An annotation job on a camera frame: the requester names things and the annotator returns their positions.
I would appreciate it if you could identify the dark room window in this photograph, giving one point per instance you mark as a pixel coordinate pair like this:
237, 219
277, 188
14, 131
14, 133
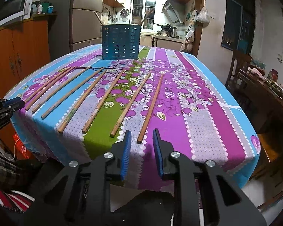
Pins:
233, 21

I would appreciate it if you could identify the red packet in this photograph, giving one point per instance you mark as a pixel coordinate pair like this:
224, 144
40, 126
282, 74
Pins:
272, 74

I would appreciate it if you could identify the orange wooden cabinet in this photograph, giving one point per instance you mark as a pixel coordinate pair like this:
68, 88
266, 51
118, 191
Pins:
26, 51

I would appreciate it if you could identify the grey refrigerator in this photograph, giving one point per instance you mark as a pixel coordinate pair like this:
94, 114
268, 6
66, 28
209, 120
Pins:
85, 16

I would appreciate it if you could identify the plaid cloth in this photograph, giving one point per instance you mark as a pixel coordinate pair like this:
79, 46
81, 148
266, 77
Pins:
4, 169

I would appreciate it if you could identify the orange plastic bag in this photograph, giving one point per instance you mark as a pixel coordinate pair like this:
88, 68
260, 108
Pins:
26, 151

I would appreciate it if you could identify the steel range hood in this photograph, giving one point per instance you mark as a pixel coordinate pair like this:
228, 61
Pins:
173, 11

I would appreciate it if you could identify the hanging cloth bag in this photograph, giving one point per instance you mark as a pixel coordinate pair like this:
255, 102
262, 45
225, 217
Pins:
188, 41

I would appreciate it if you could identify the kitchen counter cabinets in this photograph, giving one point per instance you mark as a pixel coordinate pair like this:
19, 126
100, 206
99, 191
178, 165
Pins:
165, 43

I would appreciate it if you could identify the steel kettle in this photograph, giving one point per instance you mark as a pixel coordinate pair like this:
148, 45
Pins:
172, 31

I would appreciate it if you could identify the blue slotted utensil holder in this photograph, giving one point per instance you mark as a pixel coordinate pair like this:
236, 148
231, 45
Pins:
120, 42

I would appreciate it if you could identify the group of wooden chopsticks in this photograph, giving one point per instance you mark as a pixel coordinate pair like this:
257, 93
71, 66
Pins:
150, 108

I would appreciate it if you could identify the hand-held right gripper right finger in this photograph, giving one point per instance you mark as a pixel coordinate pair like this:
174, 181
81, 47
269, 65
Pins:
158, 156

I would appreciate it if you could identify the dark brown chopstick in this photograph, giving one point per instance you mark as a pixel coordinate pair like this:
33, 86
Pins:
97, 17
146, 17

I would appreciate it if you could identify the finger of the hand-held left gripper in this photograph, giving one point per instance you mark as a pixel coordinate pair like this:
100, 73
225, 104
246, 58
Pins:
18, 106
11, 102

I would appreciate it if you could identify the pink cloth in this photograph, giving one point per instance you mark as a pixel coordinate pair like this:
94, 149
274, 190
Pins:
256, 71

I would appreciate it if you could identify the dark wooden side table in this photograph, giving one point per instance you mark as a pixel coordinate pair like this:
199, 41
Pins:
261, 94

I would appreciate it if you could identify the blue container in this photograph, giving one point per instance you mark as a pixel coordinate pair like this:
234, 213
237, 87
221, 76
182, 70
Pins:
50, 10

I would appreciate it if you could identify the white hanging plastic bag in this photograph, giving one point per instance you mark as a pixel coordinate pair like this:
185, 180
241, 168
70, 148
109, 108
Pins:
203, 15

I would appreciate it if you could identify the white microwave oven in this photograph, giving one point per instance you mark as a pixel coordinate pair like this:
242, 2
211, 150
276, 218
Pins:
9, 7

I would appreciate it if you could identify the red white striped cloth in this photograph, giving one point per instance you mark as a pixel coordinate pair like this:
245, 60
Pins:
11, 199

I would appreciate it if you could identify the green cup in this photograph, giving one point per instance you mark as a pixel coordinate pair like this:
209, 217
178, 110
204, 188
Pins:
45, 7

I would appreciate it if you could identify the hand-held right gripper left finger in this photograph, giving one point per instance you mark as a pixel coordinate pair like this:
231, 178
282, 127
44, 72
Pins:
125, 156

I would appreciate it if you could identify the black wok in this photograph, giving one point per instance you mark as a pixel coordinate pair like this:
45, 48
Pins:
164, 26

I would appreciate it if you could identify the floral striped tablecloth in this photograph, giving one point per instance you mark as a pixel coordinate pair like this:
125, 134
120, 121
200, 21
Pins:
202, 122

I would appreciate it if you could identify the wooden stool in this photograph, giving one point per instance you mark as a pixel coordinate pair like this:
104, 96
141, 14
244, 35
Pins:
268, 146

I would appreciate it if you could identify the wooden chair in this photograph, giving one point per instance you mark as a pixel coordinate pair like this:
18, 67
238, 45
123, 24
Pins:
238, 61

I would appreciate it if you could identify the white bottle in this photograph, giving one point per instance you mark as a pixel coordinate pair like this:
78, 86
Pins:
39, 9

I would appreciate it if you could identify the barred kitchen window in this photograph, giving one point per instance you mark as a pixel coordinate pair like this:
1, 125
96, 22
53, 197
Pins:
139, 4

